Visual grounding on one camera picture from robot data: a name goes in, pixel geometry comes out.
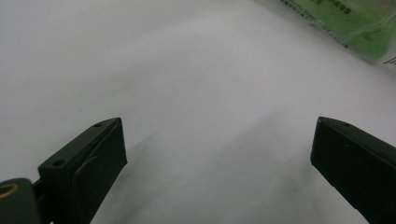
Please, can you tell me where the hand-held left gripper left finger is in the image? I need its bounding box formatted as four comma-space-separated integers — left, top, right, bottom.
37, 117, 128, 224

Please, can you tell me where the green snack packet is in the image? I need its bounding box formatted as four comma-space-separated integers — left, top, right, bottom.
279, 0, 396, 62

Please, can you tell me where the white table cover sheet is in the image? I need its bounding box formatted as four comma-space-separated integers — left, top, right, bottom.
0, 0, 396, 224

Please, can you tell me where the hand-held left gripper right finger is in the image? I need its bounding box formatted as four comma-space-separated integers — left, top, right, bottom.
310, 116, 396, 224

